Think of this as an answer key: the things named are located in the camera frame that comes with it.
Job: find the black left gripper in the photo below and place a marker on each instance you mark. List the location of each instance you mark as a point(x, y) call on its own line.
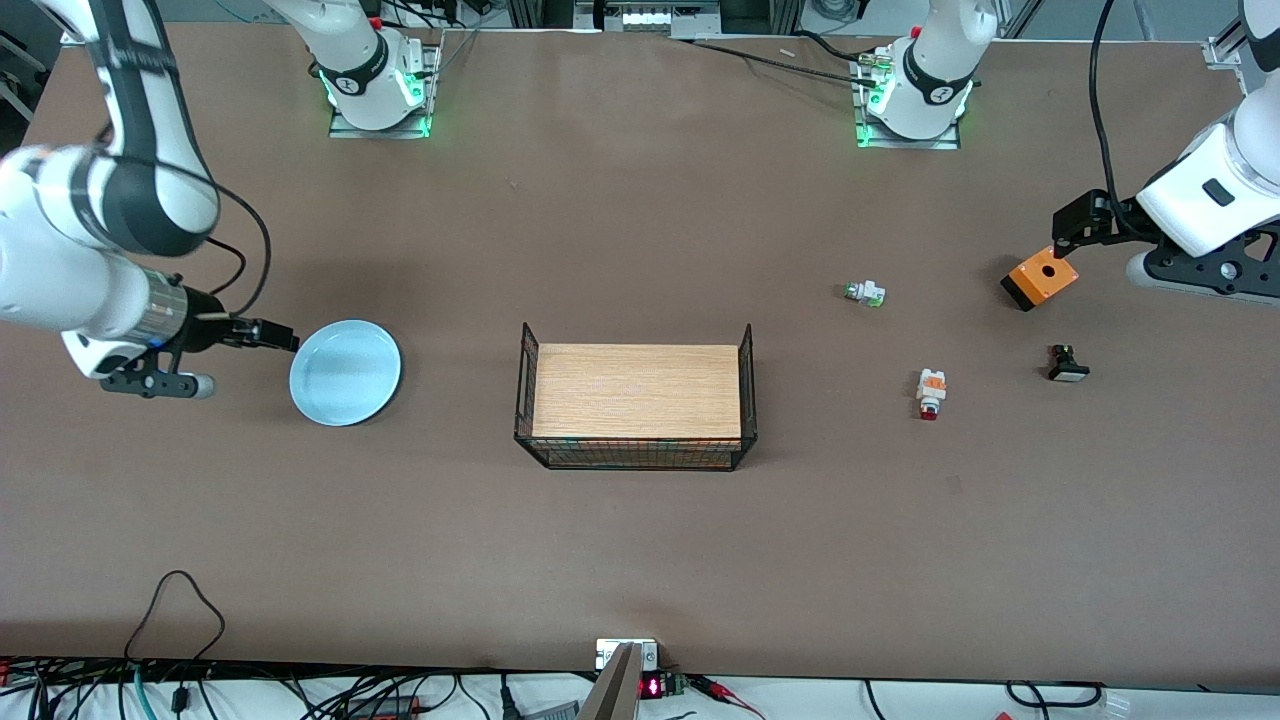
point(1112, 222)

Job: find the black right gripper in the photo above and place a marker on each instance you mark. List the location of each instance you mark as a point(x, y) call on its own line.
point(207, 331)

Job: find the light blue round plate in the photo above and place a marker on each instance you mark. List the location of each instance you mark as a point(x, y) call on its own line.
point(345, 375)

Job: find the red push button switch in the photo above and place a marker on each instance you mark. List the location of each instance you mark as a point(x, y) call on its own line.
point(932, 390)

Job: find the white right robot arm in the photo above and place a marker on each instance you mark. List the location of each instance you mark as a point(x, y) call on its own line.
point(60, 280)

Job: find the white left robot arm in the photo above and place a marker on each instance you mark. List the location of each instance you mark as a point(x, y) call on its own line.
point(940, 60)

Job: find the black button with white cap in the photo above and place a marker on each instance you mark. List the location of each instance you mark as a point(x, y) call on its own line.
point(1067, 366)

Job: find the light wooden board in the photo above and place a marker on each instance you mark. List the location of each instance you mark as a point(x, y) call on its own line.
point(640, 390)

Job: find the small white box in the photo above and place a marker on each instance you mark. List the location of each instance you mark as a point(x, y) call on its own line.
point(612, 650)

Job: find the grey metal bar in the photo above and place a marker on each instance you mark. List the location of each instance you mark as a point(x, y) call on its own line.
point(612, 695)

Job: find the module with red display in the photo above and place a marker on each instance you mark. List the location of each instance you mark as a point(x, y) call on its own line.
point(662, 686)

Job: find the red black probe lead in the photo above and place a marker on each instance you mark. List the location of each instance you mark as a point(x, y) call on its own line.
point(725, 692)

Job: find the orange button enclosure box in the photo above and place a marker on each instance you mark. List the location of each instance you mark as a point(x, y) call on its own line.
point(1030, 285)

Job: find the black right camera bracket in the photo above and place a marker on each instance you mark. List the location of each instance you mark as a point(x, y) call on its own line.
point(150, 375)

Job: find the black camera bracket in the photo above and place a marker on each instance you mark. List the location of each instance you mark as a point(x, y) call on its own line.
point(1225, 268)
point(150, 375)

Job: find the black left camera bracket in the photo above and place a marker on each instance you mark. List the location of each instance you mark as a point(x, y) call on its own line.
point(1225, 268)

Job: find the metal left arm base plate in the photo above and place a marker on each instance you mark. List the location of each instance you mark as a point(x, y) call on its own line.
point(900, 142)

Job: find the green push button switch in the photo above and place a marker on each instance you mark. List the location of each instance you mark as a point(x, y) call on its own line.
point(866, 293)

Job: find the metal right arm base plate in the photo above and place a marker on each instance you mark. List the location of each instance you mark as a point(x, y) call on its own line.
point(340, 128)

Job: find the aluminium frame rack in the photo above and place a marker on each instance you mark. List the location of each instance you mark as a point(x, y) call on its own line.
point(650, 15)

